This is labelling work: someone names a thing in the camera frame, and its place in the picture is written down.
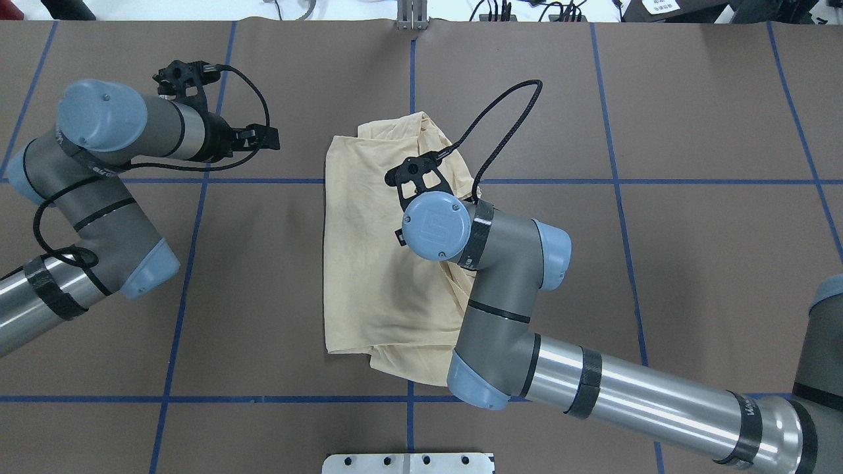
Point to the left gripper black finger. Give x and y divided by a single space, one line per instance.
399 234

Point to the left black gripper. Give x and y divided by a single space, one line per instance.
217 137

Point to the beige long-sleeve printed shirt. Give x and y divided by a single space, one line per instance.
380 298

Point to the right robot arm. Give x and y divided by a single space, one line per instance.
497 356

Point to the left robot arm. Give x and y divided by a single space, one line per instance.
94 237

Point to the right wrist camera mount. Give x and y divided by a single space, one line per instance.
414 170

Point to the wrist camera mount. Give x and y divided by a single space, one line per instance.
184 82
414 170

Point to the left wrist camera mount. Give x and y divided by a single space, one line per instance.
184 82

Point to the aluminium frame post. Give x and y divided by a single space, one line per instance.
412 15

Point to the white camera mast pedestal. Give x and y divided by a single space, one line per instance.
436 462

